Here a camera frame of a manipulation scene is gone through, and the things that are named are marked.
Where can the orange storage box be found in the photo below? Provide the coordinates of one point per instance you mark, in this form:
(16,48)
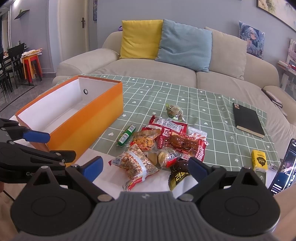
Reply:
(75,113)

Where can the green sausage stick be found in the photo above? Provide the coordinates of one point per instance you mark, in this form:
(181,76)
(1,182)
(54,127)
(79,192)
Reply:
(123,139)

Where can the light blue cushion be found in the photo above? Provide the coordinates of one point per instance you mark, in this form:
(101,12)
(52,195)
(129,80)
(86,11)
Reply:
(185,46)

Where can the peanut snack bag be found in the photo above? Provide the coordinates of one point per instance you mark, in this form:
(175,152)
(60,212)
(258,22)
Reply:
(136,165)

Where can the red orange stool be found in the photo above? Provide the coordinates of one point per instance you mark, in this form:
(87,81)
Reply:
(32,68)

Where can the small cake snack packet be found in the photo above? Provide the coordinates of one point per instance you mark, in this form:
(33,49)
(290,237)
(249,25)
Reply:
(165,157)

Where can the green grid tablecloth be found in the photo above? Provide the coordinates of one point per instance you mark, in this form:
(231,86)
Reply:
(228,146)

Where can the yellow cushion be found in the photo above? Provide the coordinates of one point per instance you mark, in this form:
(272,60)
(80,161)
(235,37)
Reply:
(140,39)

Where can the black dining chair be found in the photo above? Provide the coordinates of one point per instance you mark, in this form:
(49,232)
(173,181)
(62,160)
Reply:
(15,54)

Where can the red braised meat packet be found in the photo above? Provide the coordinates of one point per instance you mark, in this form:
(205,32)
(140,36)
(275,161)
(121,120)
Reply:
(190,144)

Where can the smartphone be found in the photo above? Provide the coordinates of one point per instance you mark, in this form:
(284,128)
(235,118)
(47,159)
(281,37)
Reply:
(285,176)

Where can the white door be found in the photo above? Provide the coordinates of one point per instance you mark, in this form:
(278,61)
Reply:
(73,27)

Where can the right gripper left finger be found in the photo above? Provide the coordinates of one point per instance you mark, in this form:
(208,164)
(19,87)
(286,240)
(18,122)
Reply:
(80,178)

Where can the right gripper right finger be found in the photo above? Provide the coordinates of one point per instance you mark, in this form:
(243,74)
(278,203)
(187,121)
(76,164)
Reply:
(208,179)

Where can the black yellow snack packet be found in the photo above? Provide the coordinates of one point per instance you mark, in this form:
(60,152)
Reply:
(179,171)

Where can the black notebook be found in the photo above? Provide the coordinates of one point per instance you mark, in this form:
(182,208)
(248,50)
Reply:
(247,120)

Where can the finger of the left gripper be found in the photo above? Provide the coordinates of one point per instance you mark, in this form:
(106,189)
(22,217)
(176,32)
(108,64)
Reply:
(36,136)

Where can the green candy bag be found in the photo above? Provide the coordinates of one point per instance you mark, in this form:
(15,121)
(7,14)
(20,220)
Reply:
(174,112)

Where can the beige cushion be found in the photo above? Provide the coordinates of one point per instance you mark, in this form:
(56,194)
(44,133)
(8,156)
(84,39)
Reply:
(228,54)

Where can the orange nut snack bag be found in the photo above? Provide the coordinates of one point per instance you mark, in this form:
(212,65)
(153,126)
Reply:
(145,139)

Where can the red snack bag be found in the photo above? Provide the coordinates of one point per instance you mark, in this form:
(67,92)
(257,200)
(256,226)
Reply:
(166,127)

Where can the book on sofa arm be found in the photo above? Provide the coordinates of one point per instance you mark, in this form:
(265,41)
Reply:
(274,99)

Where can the beige sofa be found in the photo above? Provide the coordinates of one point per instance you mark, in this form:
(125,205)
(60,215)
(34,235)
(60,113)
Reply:
(258,75)

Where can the framed wall painting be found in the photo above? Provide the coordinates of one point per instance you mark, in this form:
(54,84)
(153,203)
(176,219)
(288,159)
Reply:
(280,9)

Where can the yellow tissue pack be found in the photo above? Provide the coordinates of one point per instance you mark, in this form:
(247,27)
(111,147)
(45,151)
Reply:
(259,161)

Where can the blue patterned cushion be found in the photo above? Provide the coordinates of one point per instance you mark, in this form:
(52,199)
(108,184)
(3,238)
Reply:
(254,38)

